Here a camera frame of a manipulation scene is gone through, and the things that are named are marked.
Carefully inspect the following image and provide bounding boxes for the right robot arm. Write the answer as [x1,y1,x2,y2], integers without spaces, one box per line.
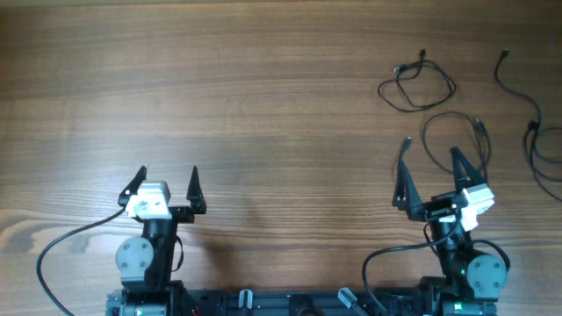
[393,147,510,315]

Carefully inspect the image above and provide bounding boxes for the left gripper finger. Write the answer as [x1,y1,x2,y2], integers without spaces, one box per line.
[118,166,148,206]
[186,166,206,214]

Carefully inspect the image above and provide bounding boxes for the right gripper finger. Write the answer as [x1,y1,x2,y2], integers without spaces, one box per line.
[392,160,425,220]
[450,147,486,191]

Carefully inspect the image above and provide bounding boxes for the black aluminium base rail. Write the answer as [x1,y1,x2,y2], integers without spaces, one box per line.
[105,287,498,316]

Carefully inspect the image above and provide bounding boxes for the long black USB cable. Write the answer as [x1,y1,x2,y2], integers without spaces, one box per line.
[396,111,492,185]

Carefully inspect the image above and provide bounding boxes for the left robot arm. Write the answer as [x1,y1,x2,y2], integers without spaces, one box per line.
[105,166,206,316]

